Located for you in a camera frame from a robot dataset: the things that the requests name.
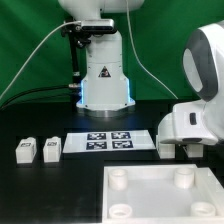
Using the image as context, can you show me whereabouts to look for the white square table top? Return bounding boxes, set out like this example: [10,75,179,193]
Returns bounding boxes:
[102,165,224,224]

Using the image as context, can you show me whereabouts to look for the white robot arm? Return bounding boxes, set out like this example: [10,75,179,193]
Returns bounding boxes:
[58,0,224,117]

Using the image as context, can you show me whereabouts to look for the white marker sheet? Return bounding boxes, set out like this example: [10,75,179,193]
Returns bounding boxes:
[63,130,155,153]

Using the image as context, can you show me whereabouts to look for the black cables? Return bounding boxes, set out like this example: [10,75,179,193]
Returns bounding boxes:
[0,84,83,111]

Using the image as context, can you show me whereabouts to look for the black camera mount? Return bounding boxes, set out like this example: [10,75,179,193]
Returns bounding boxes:
[61,17,117,85]

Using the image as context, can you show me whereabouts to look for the grey cable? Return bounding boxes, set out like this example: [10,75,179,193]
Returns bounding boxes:
[0,20,83,101]

